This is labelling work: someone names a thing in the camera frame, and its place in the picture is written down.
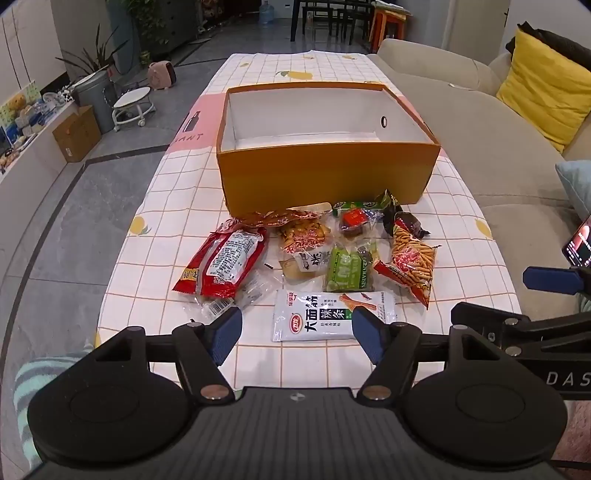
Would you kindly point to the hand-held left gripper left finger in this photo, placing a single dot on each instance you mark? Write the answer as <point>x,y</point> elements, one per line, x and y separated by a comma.
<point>226,333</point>

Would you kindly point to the long leaf potted plant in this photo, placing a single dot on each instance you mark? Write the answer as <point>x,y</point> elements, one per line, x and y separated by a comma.
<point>92,60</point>

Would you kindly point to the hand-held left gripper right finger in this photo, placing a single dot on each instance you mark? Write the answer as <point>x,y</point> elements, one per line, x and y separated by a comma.
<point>366,331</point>

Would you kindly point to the orange stacked stools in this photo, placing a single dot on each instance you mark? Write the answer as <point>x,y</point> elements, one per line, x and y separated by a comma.
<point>383,25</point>

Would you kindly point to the small green snack packet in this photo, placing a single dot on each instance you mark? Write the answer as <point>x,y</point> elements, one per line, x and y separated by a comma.
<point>358,204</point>

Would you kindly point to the yellow cushion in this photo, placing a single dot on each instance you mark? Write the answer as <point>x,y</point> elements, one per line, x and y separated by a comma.
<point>540,87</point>

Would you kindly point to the teal striped cloth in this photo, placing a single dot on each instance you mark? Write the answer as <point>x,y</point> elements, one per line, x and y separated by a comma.
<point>41,383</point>

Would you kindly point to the white spicy strip packet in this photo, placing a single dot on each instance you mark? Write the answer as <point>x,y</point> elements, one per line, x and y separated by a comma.
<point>314,318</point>

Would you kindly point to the grey trash can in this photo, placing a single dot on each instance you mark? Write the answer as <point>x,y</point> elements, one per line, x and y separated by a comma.
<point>94,101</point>

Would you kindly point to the green cake packet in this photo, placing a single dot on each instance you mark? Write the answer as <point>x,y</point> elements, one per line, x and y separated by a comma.
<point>344,272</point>

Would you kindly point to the smartphone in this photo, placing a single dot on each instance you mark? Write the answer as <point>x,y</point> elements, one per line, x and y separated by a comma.
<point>579,242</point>

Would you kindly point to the clear plastic snack packet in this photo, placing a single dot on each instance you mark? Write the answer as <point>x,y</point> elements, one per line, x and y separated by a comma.
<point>254,288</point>

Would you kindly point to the black dining table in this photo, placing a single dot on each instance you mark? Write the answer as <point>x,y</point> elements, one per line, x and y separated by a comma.
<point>293,23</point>

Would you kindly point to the dark grey dresser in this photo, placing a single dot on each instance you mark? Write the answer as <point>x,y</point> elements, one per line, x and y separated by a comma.
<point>180,23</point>

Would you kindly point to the black jacket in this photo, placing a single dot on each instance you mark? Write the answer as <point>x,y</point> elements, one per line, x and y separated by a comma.
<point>547,31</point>

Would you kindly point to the white label tofu packet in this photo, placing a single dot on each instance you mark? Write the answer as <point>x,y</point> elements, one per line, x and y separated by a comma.
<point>307,264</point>

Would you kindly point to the large red snack packet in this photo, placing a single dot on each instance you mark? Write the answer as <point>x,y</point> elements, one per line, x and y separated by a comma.
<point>221,258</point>

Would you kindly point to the beige sofa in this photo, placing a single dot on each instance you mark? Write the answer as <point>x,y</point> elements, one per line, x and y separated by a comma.
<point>461,138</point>

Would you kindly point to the white rolling stool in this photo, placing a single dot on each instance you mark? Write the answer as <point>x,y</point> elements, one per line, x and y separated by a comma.
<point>131,98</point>

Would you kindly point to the brown cardboard box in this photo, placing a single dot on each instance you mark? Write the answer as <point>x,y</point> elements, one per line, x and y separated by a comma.
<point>76,134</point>

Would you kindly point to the dark glossy snack packet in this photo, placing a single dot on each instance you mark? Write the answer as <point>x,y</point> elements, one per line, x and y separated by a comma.
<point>401,221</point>

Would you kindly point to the pink space heater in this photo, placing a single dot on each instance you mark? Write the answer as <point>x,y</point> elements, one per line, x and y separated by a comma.
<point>159,74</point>

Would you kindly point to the orange peanut packet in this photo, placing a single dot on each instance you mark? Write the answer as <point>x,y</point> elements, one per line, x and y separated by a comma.
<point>302,235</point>

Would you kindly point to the small red snack packet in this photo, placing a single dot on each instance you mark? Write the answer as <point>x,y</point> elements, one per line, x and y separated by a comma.
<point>353,219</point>

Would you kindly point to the red cracker stick packet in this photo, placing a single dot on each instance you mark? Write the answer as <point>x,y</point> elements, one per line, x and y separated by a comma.
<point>408,261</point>

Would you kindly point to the orange cardboard box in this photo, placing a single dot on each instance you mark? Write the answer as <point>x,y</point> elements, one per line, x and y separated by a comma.
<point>323,177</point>

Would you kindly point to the light blue cushion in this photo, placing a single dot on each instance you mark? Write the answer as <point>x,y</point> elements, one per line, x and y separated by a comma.
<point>579,184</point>

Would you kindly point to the blue water bottle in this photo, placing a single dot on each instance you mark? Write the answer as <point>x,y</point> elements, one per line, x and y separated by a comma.
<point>267,14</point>

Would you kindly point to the red chicken leg packet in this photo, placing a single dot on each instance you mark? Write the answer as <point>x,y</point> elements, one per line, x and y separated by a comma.
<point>265,217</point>

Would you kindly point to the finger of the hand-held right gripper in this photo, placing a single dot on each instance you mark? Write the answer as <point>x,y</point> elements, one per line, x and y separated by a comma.
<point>489,314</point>
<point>551,279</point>

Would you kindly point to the bear picture poster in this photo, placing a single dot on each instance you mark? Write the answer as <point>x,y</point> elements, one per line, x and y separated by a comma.
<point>18,108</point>

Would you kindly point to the white low cabinet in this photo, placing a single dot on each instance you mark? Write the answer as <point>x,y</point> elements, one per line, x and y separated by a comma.
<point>27,152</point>

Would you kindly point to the trailing green plant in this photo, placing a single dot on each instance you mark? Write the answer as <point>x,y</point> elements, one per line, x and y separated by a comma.
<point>143,18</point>

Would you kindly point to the person's right forearm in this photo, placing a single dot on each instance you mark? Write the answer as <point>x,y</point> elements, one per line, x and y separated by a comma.
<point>579,429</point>

